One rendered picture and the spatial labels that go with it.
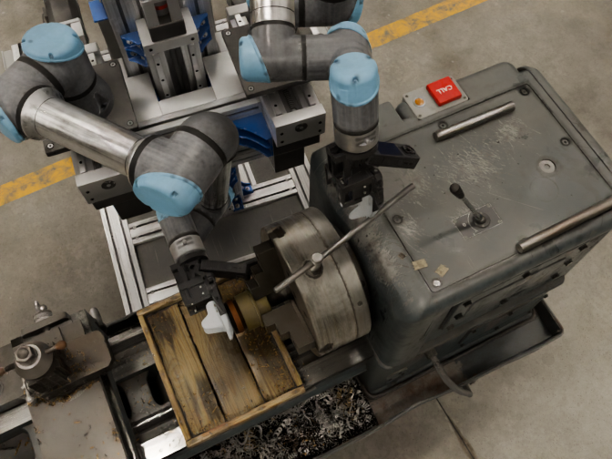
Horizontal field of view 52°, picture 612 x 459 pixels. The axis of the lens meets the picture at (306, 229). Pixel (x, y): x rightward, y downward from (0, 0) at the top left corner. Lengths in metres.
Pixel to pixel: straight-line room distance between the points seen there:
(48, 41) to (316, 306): 0.79
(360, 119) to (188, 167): 0.35
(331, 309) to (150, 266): 1.27
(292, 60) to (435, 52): 2.28
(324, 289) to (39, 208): 1.89
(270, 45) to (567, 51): 2.57
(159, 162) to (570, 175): 0.85
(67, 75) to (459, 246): 0.90
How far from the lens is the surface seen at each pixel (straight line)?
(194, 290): 1.40
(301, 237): 1.29
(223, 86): 1.72
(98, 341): 1.51
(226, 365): 1.57
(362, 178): 1.10
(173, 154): 1.18
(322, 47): 1.05
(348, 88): 0.96
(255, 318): 1.36
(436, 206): 1.33
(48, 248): 2.84
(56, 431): 1.54
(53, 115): 1.36
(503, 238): 1.33
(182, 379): 1.58
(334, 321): 1.29
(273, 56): 1.05
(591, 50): 3.54
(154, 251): 2.46
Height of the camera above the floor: 2.40
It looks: 64 degrees down
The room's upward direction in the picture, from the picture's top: 1 degrees clockwise
